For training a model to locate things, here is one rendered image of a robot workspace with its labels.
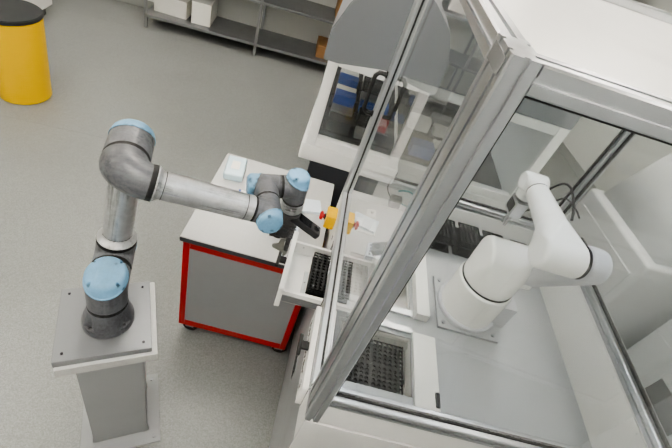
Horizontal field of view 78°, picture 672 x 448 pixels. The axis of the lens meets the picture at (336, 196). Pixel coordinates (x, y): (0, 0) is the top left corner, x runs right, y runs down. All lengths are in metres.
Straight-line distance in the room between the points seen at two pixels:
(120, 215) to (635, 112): 1.23
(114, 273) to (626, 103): 1.27
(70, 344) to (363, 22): 1.57
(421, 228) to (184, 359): 1.86
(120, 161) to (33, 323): 1.56
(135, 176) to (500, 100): 0.85
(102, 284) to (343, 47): 1.31
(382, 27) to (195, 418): 1.93
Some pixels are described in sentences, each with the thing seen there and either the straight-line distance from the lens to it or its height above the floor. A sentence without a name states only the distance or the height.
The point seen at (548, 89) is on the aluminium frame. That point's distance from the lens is 0.56.
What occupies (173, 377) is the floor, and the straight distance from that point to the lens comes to 2.33.
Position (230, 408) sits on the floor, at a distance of 2.27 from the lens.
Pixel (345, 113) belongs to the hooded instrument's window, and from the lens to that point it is 2.10.
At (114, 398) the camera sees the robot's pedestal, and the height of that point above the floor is 0.41.
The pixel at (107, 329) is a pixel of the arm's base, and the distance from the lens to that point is 1.51.
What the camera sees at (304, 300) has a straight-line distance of 1.54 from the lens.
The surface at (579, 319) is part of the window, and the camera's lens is 0.91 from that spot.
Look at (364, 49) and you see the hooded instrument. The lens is 1.94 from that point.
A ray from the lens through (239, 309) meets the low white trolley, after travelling 2.11.
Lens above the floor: 2.11
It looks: 39 degrees down
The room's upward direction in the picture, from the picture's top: 20 degrees clockwise
